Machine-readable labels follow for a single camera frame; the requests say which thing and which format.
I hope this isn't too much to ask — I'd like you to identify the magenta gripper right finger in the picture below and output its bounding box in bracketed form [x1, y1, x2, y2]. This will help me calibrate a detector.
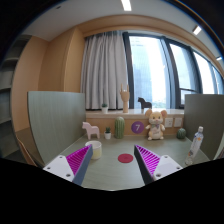
[134, 145, 182, 184]

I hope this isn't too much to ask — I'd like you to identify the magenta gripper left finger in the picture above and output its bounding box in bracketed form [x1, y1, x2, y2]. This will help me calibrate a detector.
[44, 145, 93, 186]

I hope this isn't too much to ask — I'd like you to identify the clear plastic water bottle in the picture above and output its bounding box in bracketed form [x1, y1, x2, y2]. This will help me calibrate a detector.
[185, 126, 204, 166]

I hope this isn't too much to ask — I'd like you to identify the red round coaster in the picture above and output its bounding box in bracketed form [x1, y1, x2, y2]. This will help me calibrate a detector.
[118, 154, 133, 163]

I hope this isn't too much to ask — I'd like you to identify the white and yellow cup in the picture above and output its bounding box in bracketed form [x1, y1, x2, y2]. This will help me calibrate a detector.
[86, 141, 102, 160]

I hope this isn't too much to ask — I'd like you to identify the pink wooden horse figure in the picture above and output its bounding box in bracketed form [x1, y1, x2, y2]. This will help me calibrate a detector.
[82, 122, 100, 139]

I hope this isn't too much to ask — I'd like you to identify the purple round number sign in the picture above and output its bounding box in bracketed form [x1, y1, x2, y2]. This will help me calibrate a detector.
[131, 121, 144, 134]

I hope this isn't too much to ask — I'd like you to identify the small round green cactus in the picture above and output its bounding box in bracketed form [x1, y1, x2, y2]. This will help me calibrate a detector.
[176, 128, 186, 139]

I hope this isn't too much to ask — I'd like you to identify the plush mouse toy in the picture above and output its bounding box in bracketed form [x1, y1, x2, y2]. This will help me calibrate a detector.
[145, 109, 167, 140]

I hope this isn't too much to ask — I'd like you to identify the small potted plant on desk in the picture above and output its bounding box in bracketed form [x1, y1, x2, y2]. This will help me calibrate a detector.
[104, 127, 111, 140]

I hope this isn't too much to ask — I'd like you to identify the left grey desk partition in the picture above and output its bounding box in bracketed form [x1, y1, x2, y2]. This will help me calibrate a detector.
[27, 91, 86, 164]

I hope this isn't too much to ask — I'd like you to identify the grey desk partition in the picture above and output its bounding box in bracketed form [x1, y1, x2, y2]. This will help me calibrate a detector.
[184, 94, 224, 160]
[27, 91, 86, 164]

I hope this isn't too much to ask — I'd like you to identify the tall green cactus decoration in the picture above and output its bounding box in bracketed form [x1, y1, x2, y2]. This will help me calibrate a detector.
[115, 117, 125, 139]

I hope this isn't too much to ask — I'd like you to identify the black horse figure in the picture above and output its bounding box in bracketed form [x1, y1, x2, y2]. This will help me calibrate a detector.
[138, 97, 152, 109]

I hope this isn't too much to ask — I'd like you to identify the small potted plant on sill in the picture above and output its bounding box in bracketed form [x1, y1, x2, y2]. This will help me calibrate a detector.
[101, 103, 108, 114]

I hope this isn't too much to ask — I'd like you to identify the grey bookshelf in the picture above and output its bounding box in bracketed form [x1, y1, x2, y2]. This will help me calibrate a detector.
[0, 35, 31, 158]

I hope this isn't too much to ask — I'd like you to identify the right grey desk partition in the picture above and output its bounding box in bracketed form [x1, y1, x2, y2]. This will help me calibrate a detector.
[184, 94, 224, 160]

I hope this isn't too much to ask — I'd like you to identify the wooden hand model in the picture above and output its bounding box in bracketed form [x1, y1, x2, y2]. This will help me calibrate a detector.
[120, 89, 130, 113]

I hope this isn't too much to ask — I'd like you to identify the grey curtain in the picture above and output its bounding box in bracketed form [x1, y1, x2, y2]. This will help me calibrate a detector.
[80, 31, 128, 110]

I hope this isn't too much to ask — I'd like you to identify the white wall socket left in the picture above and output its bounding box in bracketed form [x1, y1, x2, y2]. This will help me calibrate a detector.
[165, 118, 173, 128]

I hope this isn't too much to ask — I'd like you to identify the white wall socket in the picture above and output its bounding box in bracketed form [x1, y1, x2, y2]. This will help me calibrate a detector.
[165, 118, 173, 128]
[174, 118, 183, 127]

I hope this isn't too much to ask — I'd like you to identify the white wall socket right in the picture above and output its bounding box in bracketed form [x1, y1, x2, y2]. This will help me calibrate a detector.
[174, 118, 183, 127]

